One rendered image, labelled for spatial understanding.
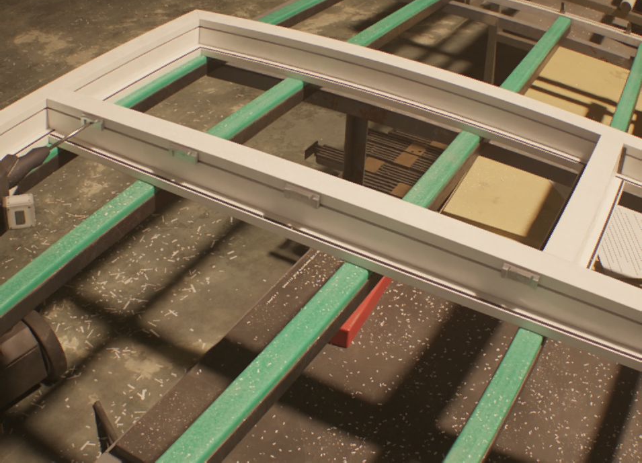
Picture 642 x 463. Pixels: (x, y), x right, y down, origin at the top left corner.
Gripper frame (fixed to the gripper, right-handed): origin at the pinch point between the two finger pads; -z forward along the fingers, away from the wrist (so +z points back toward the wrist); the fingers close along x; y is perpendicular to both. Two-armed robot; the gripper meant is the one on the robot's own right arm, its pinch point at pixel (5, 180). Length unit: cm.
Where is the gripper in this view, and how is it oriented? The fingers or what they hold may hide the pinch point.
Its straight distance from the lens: 111.6
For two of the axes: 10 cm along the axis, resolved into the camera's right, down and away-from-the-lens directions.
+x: 1.1, -7.9, -6.0
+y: -9.7, -2.1, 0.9
